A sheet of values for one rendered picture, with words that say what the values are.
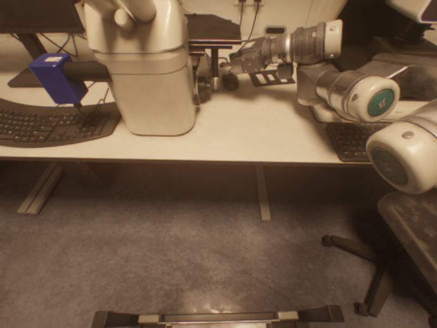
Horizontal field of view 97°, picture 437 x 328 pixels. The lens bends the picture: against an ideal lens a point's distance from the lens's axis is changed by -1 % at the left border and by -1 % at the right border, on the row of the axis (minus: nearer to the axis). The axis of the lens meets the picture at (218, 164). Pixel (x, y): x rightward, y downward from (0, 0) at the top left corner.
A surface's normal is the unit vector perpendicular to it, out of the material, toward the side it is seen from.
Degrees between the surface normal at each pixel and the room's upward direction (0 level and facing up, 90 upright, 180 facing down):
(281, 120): 0
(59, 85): 90
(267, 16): 90
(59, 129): 6
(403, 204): 0
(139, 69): 90
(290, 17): 90
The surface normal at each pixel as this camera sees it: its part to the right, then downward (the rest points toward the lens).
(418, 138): -0.45, -0.45
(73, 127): 0.00, -0.56
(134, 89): -0.03, 0.79
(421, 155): -0.29, -0.11
